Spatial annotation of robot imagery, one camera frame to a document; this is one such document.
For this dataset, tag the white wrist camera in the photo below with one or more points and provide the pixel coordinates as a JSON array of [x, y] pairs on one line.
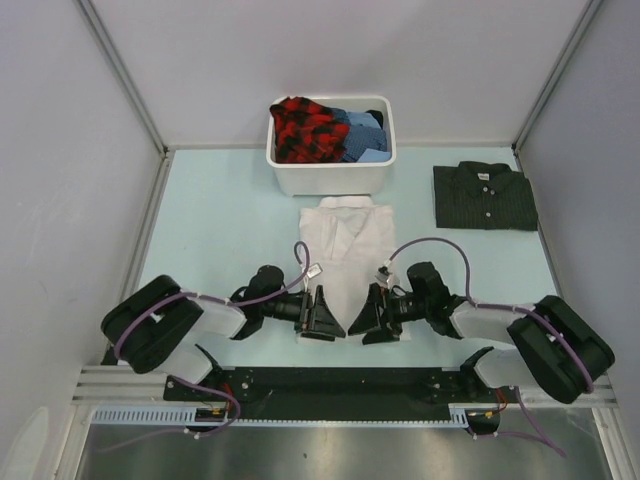
[[314, 270], [384, 276]]

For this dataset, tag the aluminium corner post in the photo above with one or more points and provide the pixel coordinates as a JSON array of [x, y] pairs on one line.
[[570, 48], [116, 64]]

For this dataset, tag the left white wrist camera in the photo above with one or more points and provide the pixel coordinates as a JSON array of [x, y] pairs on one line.
[[314, 270]]

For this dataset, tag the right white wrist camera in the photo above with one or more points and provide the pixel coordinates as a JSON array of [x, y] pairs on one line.
[[384, 276]]

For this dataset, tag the white long sleeve shirt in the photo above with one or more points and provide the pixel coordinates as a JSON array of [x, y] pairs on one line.
[[350, 237]]

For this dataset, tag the blue patterned shirt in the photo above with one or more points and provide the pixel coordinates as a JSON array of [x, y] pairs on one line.
[[366, 141]]

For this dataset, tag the right aluminium corner post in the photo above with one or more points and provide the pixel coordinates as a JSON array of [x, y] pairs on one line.
[[570, 48]]

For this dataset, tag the white slotted cable duct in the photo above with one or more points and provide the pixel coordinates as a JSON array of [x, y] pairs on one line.
[[204, 418]]

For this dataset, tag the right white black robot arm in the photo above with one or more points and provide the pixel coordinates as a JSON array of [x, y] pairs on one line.
[[545, 344]]

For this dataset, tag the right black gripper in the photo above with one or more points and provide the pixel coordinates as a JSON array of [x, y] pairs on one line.
[[370, 317]]

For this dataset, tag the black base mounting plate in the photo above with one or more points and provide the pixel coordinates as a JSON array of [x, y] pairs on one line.
[[353, 394]]

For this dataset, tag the left aluminium corner post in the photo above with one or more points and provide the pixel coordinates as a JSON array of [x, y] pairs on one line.
[[116, 64]]

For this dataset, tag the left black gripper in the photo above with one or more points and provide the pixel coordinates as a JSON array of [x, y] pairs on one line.
[[325, 327]]

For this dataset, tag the red black plaid shirt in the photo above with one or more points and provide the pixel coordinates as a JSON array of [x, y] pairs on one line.
[[307, 132]]

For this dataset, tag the folded black striped shirt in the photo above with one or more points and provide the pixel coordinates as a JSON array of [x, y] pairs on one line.
[[481, 196]]

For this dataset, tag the white plastic bin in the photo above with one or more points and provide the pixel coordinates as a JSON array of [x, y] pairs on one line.
[[337, 178]]

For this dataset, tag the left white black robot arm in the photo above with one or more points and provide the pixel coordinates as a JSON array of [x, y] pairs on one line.
[[159, 328]]

